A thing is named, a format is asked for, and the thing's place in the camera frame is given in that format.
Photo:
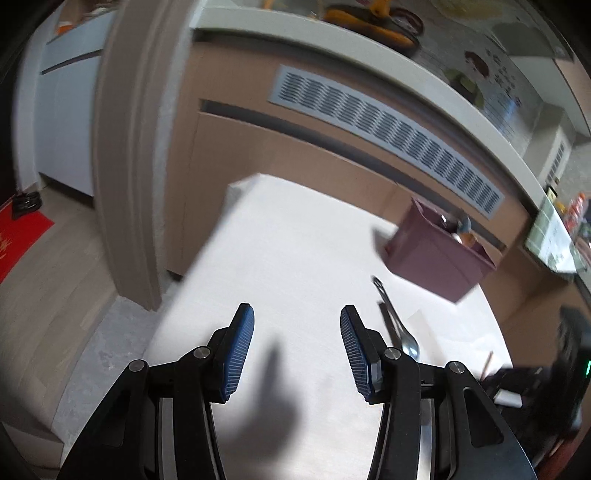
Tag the green checked towel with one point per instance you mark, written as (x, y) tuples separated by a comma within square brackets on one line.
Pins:
[(547, 235)]

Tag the cartoon wall poster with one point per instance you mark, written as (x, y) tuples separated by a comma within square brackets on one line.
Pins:
[(489, 78)]

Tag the maroon plastic utensil container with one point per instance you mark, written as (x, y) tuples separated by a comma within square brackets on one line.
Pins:
[(434, 263)]

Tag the beige door frame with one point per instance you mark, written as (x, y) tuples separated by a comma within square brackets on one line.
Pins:
[(134, 161)]

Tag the orange bottle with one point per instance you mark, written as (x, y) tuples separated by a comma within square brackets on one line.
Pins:
[(577, 210)]

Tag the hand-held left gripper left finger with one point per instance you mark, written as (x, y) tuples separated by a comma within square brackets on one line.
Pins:
[(238, 350)]

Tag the small grey wall vent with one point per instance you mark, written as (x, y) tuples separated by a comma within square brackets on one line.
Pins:
[(558, 159)]

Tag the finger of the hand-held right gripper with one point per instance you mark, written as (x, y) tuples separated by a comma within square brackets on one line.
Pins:
[(517, 378)]

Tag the red floor mat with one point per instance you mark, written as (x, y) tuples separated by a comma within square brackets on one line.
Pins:
[(21, 242)]

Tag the wooden chopstick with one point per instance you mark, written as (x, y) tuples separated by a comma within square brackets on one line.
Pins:
[(487, 365)]

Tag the grey-blue plastic spoon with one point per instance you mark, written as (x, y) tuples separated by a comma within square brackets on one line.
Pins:
[(464, 225)]

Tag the large metal spoon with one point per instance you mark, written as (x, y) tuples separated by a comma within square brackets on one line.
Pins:
[(402, 334)]

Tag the wooden spoon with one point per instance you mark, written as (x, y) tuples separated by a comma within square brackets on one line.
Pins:
[(469, 239)]

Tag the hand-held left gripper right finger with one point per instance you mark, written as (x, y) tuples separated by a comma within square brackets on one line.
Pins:
[(356, 350)]

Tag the brown wooden kitchen cabinet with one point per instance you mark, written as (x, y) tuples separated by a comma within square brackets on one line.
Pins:
[(221, 184)]

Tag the long grey vent grille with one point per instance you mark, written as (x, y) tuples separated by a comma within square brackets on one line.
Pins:
[(383, 134)]

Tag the white cabinet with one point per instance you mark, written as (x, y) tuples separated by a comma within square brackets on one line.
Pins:
[(69, 115)]

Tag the black shoes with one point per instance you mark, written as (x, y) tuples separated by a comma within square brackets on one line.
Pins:
[(26, 203)]

